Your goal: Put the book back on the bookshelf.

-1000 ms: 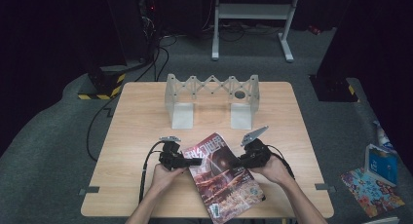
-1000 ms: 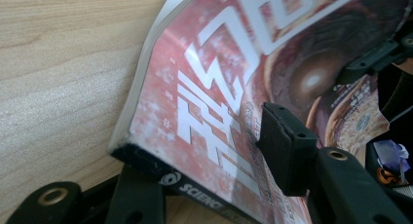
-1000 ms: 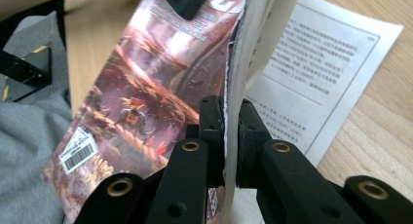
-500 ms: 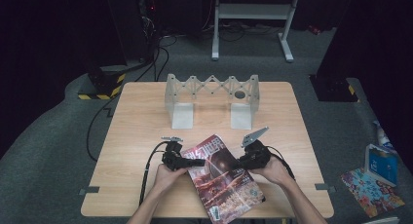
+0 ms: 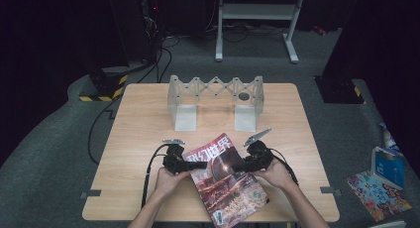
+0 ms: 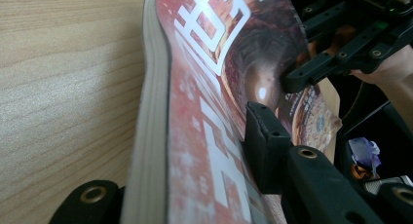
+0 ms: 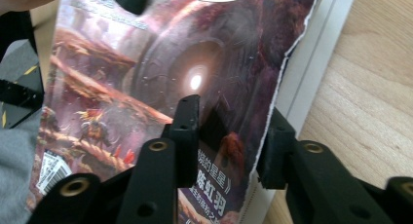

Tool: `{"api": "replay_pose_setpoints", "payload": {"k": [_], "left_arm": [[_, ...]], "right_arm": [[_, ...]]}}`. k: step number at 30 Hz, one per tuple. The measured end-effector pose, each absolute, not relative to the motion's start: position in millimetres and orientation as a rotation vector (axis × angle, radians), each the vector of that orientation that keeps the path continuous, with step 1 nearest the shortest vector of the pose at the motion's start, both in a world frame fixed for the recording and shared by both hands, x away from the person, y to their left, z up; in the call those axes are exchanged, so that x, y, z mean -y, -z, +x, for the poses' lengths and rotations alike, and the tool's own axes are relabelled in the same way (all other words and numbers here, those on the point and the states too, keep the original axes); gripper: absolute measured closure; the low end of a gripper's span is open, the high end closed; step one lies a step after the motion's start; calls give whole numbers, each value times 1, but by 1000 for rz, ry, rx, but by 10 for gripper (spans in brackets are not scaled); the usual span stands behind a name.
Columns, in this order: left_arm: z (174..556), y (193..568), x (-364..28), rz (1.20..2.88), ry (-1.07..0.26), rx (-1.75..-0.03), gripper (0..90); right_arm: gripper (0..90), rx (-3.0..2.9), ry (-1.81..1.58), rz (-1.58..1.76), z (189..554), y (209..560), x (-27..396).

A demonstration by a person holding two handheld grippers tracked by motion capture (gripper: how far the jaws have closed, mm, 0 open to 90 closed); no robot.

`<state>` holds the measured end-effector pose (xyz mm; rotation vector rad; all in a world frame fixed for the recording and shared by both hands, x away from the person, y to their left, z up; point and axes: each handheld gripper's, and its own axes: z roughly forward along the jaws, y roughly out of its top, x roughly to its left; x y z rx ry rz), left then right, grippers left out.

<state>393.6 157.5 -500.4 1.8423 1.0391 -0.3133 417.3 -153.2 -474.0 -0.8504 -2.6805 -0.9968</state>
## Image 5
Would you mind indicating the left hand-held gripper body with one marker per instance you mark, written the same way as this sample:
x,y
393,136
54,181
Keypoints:
x,y
175,158

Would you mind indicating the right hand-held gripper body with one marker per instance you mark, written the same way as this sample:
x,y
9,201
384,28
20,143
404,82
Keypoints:
x,y
259,155

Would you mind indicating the red cover magazine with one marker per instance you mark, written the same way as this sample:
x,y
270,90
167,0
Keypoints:
x,y
228,188

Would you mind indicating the person's left hand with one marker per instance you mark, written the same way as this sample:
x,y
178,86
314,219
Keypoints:
x,y
170,183

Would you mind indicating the person's right hand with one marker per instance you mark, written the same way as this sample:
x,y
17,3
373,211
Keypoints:
x,y
275,175

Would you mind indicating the grey folding book rack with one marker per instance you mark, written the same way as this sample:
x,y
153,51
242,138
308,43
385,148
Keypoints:
x,y
185,119

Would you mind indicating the grey tape strip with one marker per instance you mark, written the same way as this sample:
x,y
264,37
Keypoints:
x,y
329,190
90,194

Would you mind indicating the black yellow striped base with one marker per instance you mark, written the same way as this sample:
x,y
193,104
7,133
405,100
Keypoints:
x,y
105,86

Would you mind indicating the black base with yellow mark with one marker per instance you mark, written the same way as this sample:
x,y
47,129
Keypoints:
x,y
336,91

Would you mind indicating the colourful picture book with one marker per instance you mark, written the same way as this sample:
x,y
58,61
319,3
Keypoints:
x,y
376,196

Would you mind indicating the blue and white box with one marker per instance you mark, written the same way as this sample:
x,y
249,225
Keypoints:
x,y
389,168

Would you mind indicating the white blue packet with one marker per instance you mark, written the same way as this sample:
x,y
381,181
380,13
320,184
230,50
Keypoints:
x,y
389,140

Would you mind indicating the dark equipment rack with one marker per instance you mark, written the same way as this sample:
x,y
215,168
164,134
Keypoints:
x,y
152,23

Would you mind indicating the red small object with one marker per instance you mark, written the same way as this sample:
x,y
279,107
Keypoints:
x,y
319,30

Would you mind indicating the white metal stand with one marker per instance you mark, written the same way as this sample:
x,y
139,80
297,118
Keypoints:
x,y
257,11

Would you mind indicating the white flat object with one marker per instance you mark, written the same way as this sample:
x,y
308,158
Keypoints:
x,y
389,224

